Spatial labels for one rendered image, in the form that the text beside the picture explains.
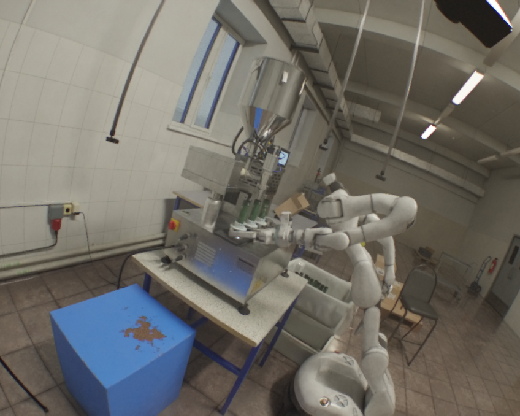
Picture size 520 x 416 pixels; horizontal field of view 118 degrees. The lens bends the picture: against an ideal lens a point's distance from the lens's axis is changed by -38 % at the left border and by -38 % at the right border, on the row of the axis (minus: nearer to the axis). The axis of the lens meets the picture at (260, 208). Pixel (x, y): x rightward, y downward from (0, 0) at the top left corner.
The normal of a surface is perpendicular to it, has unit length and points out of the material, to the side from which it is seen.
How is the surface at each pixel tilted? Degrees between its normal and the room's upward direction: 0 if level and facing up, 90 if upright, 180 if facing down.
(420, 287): 77
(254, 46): 90
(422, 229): 90
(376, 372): 90
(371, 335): 90
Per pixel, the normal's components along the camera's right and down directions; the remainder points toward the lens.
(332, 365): -0.28, -0.18
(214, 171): -0.41, 0.05
